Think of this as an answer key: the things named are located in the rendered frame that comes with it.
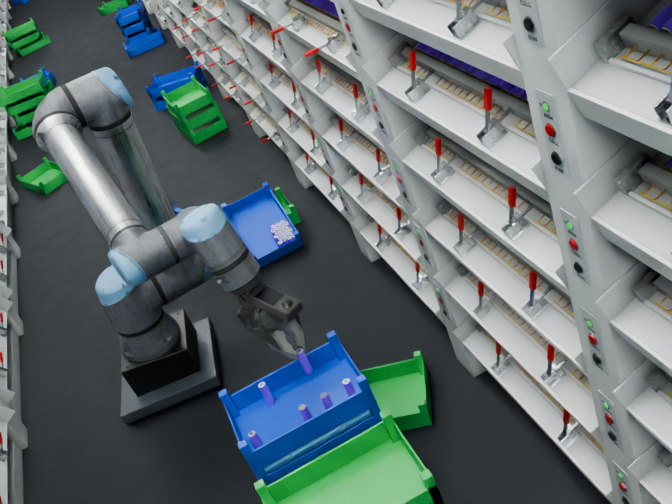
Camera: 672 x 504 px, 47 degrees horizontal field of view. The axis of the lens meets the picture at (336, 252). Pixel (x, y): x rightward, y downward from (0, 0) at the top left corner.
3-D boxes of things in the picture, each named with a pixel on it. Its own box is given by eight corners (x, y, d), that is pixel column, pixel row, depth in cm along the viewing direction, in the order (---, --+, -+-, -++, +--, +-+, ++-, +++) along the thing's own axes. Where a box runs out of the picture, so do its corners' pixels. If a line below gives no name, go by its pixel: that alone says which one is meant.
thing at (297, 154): (356, 228, 268) (332, 204, 260) (300, 169, 318) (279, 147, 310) (398, 187, 267) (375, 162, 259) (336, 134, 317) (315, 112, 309)
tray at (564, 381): (612, 455, 142) (580, 421, 134) (453, 297, 192) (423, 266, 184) (694, 380, 140) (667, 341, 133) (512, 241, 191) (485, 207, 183)
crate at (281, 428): (254, 473, 162) (239, 449, 158) (231, 415, 179) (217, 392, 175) (377, 404, 166) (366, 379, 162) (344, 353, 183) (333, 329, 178)
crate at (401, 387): (323, 447, 205) (313, 428, 201) (326, 392, 221) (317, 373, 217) (433, 425, 198) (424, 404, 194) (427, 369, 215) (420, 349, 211)
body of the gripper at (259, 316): (272, 311, 170) (242, 269, 166) (295, 311, 163) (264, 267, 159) (249, 335, 166) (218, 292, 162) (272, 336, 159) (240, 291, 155)
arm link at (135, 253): (10, 97, 191) (117, 269, 154) (56, 76, 195) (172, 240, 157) (28, 132, 200) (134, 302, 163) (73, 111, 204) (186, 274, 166)
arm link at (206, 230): (208, 197, 160) (221, 202, 151) (241, 245, 164) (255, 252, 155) (171, 224, 157) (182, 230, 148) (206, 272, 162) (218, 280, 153)
